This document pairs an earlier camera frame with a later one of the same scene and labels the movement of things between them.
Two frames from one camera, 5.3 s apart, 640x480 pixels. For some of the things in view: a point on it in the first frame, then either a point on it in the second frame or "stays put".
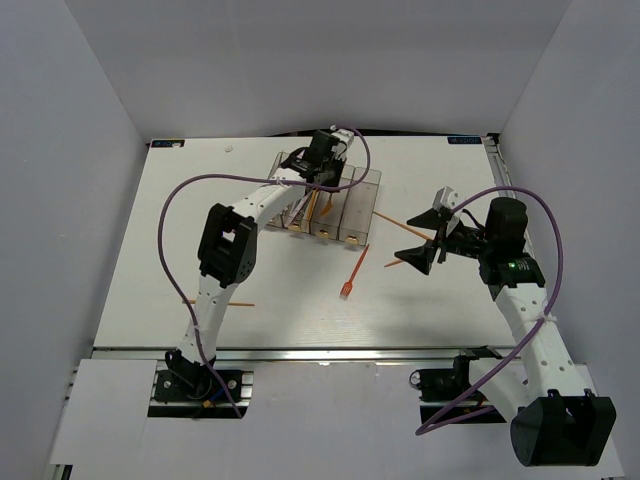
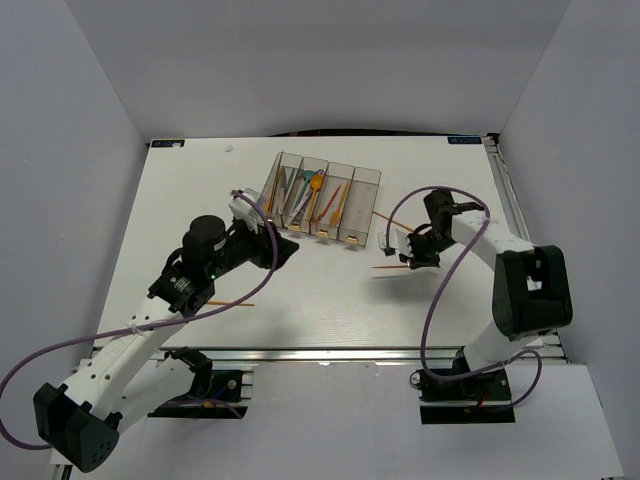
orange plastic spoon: [312, 203] stays put
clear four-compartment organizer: [340, 215] stays put
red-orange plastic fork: [347, 286] -> [328, 205]
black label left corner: [167, 143] stays put
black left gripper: [339, 163] -> [264, 255]
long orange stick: [296, 210] stays put
